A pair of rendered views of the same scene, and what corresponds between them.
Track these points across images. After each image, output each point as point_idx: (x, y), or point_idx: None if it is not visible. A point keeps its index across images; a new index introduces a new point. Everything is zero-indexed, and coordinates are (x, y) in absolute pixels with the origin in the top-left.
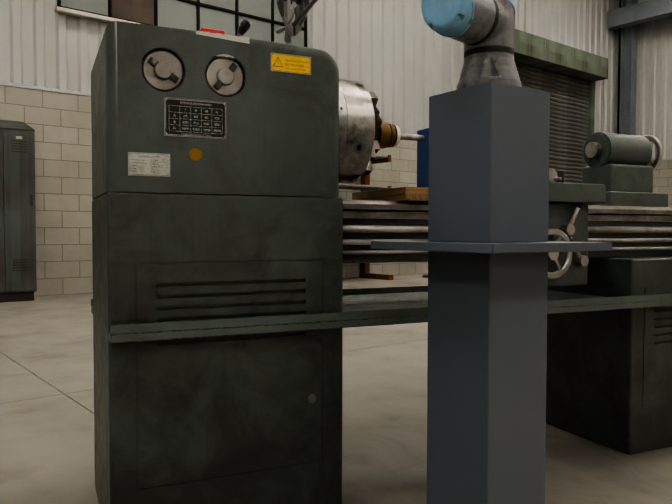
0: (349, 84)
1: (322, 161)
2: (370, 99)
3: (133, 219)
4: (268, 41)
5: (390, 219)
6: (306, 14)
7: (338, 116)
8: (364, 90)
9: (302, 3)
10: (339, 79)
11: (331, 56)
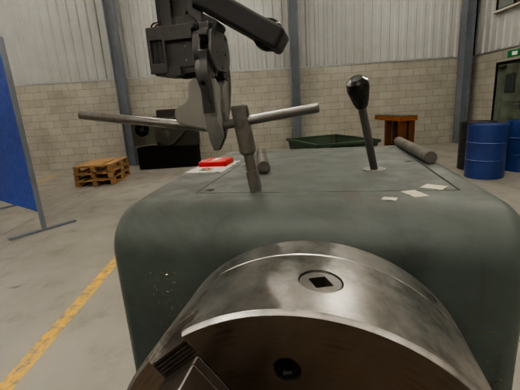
0: (196, 300)
1: None
2: (131, 382)
3: None
4: (176, 179)
5: None
6: (175, 117)
7: (129, 333)
8: (167, 350)
9: (192, 83)
10: (243, 272)
11: (119, 220)
